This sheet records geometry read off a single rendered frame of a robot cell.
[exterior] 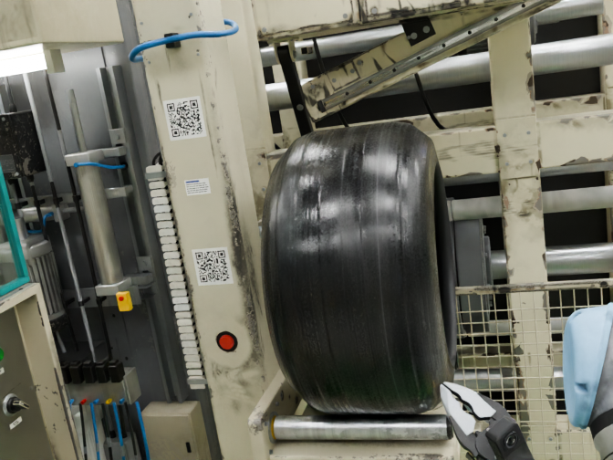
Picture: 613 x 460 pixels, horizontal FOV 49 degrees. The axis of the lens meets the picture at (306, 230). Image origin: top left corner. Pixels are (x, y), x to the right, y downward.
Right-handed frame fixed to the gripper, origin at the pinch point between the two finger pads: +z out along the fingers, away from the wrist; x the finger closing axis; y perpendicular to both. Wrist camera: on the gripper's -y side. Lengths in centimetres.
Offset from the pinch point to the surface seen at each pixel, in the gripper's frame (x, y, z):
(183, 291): -24, 10, 50
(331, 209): 0.2, -18.7, 29.3
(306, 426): -19.7, 19.1, 15.4
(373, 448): -12.2, 20.8, 4.8
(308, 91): 26, 6, 75
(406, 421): -5.1, 15.8, 3.8
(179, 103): -7, -20, 66
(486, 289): 36, 38, 21
